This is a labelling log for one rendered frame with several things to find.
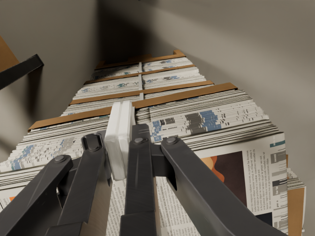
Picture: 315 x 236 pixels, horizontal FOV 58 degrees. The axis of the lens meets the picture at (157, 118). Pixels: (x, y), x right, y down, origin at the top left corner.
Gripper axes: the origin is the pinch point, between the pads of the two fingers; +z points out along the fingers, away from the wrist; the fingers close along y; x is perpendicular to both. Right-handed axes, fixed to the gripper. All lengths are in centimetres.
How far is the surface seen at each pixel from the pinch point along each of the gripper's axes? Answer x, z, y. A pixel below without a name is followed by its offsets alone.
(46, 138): -8.5, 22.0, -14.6
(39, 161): -9.1, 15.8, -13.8
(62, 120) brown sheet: -8.6, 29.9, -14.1
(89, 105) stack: -12, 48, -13
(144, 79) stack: -13, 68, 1
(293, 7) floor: -2, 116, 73
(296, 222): -68, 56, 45
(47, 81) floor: -19, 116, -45
